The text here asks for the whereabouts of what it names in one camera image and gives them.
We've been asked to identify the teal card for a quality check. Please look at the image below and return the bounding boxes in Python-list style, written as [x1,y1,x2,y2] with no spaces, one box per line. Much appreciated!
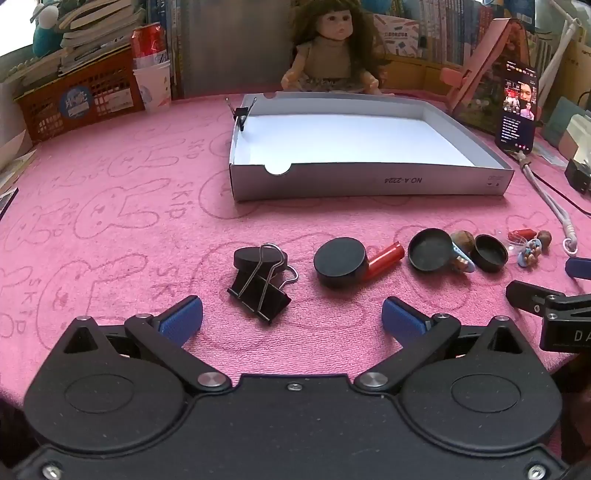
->
[545,97,587,148]

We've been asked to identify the small black round cap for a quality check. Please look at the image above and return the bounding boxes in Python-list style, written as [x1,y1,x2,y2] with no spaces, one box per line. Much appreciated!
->
[233,247,289,274]

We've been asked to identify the white cardboard box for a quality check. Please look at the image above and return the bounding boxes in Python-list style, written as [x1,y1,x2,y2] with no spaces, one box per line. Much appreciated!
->
[228,92,515,202]

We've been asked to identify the small black binder clip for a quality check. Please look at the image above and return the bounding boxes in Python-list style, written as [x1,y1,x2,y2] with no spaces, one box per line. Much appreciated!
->
[225,96,258,132]

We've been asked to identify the brown walnut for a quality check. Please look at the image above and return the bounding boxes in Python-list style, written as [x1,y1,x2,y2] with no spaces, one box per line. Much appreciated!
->
[450,230,476,254]

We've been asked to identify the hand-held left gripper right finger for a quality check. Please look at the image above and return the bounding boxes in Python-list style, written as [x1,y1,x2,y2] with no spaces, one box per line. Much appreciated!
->
[353,296,532,395]

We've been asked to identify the large black binder clip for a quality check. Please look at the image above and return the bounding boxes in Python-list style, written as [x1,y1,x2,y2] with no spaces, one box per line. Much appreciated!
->
[226,243,300,326]

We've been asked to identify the orange plastic basket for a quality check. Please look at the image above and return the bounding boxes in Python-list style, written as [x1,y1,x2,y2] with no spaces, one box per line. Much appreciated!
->
[13,46,146,144]

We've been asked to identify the blue and white plush toy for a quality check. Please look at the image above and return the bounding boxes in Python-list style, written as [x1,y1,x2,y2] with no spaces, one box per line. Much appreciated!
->
[30,0,65,58]

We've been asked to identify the white colourful printed box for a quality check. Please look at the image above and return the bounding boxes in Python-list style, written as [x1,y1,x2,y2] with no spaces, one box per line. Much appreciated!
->
[372,13,421,58]

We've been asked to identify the large black round puck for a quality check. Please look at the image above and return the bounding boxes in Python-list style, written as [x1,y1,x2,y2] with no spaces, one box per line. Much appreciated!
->
[313,237,368,291]

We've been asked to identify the black charger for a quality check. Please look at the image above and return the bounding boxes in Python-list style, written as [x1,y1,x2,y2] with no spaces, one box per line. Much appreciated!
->
[564,158,591,195]

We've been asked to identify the black smartphone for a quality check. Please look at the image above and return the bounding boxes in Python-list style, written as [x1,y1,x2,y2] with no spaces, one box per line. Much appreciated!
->
[495,58,541,155]

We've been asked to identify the blue upright books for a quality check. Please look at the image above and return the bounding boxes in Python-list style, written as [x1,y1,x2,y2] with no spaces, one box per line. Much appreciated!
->
[148,0,185,100]

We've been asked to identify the row of books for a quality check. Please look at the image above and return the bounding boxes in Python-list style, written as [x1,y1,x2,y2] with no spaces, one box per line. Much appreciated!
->
[416,0,509,65]

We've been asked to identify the pink house-shaped stand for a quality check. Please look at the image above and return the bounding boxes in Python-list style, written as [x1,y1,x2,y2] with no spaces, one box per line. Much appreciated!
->
[441,18,532,134]

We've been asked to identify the red drink can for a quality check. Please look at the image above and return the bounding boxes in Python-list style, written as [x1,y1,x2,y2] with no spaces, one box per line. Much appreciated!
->
[130,21,169,70]

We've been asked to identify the white charging cable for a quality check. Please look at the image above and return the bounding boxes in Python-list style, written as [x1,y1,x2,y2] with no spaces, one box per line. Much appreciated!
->
[510,150,580,257]

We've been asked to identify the stack of books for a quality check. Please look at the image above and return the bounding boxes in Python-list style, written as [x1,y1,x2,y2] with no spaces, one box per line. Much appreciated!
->
[0,0,148,84]

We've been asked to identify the doll with brown hair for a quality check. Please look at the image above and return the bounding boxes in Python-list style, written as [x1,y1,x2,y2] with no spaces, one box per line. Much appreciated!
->
[281,0,391,96]

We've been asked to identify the yellow wooden drawer unit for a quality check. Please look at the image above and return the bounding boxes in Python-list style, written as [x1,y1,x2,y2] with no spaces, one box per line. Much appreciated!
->
[381,53,467,104]

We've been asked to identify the small colourful figurine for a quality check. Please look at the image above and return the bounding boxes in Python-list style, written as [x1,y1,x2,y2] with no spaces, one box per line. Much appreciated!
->
[517,237,543,267]

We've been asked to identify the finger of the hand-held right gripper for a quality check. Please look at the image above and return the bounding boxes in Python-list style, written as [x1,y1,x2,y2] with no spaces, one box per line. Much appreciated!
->
[564,257,591,280]
[505,280,567,319]

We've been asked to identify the wide black round lid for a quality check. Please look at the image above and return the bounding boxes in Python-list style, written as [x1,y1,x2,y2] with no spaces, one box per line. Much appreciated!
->
[407,228,455,272]

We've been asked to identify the red plastic tube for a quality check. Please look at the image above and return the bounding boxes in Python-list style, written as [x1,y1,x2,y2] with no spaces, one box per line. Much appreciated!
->
[362,243,406,281]

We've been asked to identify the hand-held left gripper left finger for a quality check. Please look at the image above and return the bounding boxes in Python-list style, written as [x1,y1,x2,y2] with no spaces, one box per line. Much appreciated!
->
[60,295,232,394]

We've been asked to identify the grey metal panel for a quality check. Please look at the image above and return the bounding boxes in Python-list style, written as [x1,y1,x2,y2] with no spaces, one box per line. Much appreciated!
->
[178,0,301,100]

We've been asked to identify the small black cup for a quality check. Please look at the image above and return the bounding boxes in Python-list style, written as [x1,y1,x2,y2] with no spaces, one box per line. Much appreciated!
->
[473,234,509,273]

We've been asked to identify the blue hair clip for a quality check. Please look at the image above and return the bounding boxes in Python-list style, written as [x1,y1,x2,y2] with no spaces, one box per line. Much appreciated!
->
[450,244,476,273]

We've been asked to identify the pink rabbit print cloth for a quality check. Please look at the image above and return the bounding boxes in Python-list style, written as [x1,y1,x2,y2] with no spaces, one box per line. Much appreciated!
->
[0,88,591,416]

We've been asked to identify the white paper cup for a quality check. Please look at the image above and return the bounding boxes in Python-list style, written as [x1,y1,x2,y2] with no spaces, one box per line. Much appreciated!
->
[133,62,172,114]

